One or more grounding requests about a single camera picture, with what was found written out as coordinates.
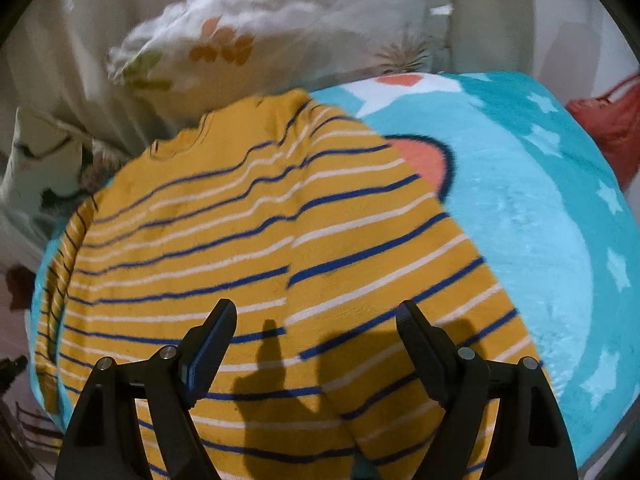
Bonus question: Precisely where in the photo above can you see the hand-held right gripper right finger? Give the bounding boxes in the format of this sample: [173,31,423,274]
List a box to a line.
[396,300,580,480]

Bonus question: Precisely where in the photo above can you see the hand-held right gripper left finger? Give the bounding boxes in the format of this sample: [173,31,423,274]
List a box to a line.
[54,298,238,480]

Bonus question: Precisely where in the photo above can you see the yellow striped shirt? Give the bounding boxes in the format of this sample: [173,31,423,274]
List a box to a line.
[36,88,543,480]

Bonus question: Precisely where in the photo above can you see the turquoise printed blanket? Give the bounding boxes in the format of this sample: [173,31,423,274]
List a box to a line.
[30,72,633,480]

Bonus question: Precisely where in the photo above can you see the patterned white pillow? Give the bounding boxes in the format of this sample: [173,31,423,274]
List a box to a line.
[0,107,108,241]

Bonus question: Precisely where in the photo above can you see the red cloth bag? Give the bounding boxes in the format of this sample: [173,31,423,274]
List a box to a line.
[565,72,640,191]

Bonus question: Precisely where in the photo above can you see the beige curtain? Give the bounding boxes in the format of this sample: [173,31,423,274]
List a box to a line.
[0,0,211,271]

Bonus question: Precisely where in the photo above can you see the white floral pillow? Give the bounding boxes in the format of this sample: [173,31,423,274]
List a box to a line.
[106,0,453,123]

